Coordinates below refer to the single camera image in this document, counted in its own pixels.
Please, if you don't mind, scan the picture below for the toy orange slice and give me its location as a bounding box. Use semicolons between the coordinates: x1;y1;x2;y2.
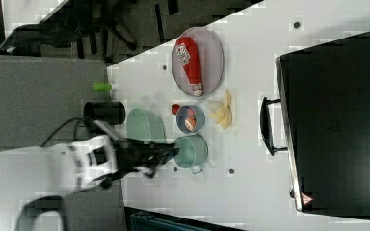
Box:
184;116;196;132

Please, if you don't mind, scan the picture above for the green metal cup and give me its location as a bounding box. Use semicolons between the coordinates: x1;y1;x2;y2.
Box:
174;134;208;174

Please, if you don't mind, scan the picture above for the black toaster oven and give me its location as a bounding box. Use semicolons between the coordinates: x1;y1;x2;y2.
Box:
276;31;370;220

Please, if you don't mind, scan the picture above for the black oven door handle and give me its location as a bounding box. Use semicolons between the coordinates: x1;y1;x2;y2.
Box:
260;97;288;156

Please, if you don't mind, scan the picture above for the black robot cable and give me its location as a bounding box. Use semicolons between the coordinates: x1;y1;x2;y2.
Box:
40;116;91;148

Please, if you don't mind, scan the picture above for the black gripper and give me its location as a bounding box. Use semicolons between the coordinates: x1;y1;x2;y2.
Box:
111;138;180;180

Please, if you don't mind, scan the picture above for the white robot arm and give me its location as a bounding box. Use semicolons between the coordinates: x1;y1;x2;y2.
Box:
0;135;179;231

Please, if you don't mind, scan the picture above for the red toy strawberry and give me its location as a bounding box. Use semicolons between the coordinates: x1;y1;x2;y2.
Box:
171;104;180;115

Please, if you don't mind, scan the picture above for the grey oval tray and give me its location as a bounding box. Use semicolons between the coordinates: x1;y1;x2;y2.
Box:
172;27;224;97

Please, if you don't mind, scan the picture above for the red ketchup bottle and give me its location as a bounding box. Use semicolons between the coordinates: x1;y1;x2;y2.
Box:
174;37;203;97

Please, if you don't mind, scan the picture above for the green cylinder peg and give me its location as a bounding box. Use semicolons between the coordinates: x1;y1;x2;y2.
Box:
93;82;113;92

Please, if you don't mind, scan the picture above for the blue-grey small bowl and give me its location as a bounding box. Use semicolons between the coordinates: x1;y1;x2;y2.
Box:
175;105;205;134

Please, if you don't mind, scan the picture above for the green oval colander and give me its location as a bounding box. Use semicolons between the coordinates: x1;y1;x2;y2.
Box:
126;108;166;143

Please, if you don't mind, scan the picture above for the yellow banana peel toy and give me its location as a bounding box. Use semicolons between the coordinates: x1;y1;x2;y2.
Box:
207;90;232;130

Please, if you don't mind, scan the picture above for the black office chair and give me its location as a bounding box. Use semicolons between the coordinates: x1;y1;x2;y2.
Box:
0;0;139;62

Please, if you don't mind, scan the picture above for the blue frame rail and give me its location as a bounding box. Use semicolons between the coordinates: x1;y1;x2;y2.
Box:
128;210;239;231

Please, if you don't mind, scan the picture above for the red toy fruit in bowl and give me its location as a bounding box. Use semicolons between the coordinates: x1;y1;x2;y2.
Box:
187;108;196;118

